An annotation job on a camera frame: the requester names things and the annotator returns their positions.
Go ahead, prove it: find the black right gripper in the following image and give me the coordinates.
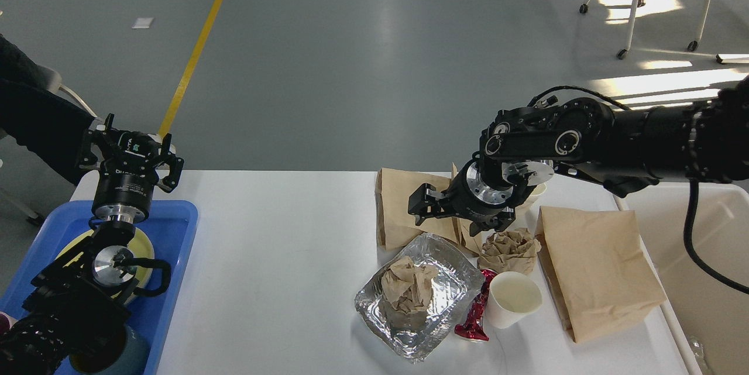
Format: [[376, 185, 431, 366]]
[[407, 160, 530, 238]]

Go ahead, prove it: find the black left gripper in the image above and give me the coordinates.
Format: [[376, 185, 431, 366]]
[[75, 115, 184, 223]]

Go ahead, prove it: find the brown paper bag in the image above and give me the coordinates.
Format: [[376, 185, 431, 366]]
[[536, 205, 667, 344], [374, 168, 483, 257]]

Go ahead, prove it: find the yellow plastic plate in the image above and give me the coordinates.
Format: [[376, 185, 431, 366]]
[[92, 228, 155, 288]]

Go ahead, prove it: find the white paper cup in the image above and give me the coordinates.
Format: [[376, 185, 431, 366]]
[[483, 271, 543, 329]]

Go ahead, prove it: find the teal mug yellow inside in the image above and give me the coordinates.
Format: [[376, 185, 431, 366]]
[[69, 325, 150, 374]]

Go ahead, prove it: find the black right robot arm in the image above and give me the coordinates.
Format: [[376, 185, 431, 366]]
[[407, 79, 748, 293]]

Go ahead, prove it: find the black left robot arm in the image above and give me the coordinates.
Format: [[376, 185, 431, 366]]
[[2, 114, 184, 374]]

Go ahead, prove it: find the crumpled brown paper ball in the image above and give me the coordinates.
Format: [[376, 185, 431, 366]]
[[477, 228, 542, 276]]

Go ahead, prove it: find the small white cup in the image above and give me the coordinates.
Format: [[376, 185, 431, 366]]
[[516, 183, 547, 212]]

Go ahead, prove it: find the blue plastic tray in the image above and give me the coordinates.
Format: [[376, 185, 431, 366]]
[[1, 200, 198, 374]]

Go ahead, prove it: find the seated person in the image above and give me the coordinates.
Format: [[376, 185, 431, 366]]
[[1, 37, 101, 185]]

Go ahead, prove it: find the crumpled brown paper in tray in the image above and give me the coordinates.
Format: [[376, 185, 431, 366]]
[[380, 256, 438, 314]]

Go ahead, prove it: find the aluminium foil tray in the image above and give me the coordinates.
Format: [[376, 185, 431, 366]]
[[354, 233, 485, 362]]

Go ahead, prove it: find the red snack wrapper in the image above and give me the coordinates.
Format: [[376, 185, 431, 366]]
[[453, 269, 497, 342]]

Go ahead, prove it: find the pink cup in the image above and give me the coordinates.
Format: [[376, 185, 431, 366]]
[[0, 311, 17, 335]]

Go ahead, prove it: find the white plastic bin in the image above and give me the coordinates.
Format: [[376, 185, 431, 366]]
[[617, 183, 748, 374]]

